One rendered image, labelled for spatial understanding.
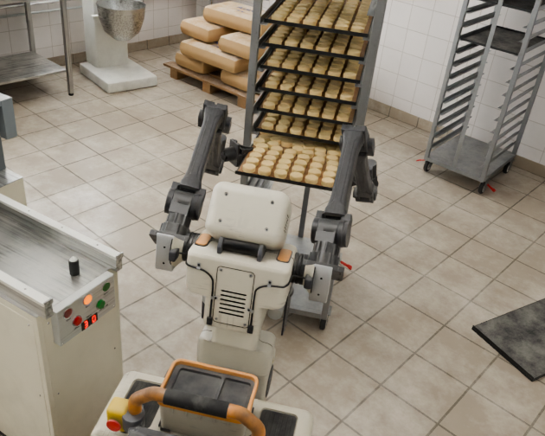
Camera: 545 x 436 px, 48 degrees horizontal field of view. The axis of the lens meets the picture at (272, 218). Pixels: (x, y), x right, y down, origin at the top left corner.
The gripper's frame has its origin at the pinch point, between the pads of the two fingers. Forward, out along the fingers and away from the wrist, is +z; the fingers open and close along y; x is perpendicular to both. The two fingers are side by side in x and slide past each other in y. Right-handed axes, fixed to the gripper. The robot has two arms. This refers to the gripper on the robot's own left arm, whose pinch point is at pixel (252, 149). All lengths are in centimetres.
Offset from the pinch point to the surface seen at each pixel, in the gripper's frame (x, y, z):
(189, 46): -306, 60, 129
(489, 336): 70, 96, 110
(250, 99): -5.1, -20.2, 0.5
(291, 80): -4.6, -25.9, 19.5
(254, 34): -5.4, -46.4, 0.1
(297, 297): 10, 83, 29
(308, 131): 8.4, -7.9, 21.9
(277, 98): -10.9, -16.1, 18.1
